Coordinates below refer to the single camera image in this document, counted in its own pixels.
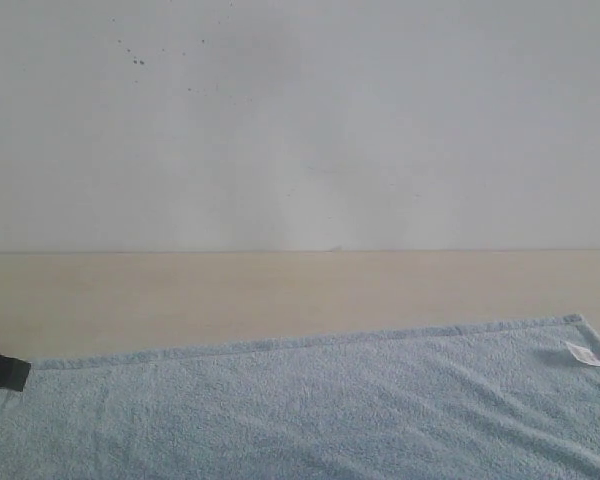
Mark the light blue terry towel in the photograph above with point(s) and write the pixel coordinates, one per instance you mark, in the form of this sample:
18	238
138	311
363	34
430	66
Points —
502	400

